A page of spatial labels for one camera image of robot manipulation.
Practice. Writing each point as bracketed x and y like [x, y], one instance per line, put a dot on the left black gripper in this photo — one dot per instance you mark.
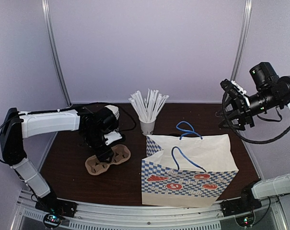
[102, 154]

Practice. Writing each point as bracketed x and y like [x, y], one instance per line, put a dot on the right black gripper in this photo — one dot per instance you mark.
[241, 110]

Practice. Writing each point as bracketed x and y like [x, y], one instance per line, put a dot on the cardboard cup carrier tray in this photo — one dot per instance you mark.
[119, 154]

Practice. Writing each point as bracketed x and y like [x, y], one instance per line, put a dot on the checkered paper takeout bag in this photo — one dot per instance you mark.
[190, 170]

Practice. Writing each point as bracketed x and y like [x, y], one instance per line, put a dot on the stack of paper cups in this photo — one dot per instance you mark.
[114, 109]

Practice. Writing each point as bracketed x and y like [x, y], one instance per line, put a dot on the stack of black lids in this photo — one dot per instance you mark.
[175, 135]

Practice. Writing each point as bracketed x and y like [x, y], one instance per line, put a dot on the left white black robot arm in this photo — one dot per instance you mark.
[98, 129]

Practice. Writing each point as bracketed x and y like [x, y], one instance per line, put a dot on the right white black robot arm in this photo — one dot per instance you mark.
[272, 92]

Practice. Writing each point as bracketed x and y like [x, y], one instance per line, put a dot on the bundle of wrapped white straws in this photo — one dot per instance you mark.
[148, 108]

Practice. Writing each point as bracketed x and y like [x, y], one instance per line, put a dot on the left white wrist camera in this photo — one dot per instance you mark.
[112, 137]

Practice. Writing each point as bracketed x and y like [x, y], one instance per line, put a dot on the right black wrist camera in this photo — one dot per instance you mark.
[227, 85]

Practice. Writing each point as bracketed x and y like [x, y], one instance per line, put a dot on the aluminium front frame rail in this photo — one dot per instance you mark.
[103, 217]

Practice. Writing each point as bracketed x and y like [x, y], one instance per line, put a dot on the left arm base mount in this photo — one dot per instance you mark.
[56, 206]

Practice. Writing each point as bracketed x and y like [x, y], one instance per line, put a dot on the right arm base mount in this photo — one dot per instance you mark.
[238, 206]

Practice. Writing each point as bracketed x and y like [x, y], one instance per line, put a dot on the right aluminium corner post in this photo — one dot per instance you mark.
[242, 39]

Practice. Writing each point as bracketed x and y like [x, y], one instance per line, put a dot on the aluminium corner post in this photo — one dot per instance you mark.
[242, 39]
[52, 42]

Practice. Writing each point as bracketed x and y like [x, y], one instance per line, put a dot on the left aluminium corner post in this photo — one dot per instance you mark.
[52, 42]

